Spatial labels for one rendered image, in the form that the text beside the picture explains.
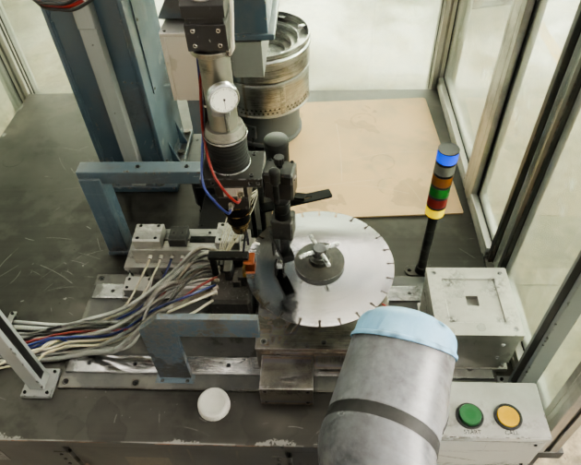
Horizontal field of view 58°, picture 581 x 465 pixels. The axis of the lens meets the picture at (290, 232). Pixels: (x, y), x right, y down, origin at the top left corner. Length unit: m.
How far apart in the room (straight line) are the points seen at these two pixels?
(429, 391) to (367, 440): 0.08
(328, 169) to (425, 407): 1.25
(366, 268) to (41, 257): 0.93
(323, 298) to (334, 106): 1.02
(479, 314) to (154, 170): 0.81
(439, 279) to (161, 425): 0.69
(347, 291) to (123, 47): 0.84
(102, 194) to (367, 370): 0.99
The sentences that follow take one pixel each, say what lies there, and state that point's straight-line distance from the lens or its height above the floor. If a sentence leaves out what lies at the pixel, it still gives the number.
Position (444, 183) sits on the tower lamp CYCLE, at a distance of 1.20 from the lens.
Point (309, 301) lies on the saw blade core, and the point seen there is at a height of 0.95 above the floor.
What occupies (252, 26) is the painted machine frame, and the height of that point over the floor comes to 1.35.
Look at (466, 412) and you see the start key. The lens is 1.08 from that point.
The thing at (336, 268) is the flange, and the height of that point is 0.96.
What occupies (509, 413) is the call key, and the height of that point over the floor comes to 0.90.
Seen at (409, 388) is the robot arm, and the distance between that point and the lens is 0.54.
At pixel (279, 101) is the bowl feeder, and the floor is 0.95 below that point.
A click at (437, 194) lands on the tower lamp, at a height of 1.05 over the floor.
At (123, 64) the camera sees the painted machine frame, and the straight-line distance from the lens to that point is 1.51.
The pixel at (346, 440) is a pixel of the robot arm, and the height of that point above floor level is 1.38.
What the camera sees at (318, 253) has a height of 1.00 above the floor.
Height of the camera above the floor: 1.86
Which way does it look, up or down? 47 degrees down
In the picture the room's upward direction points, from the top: 3 degrees counter-clockwise
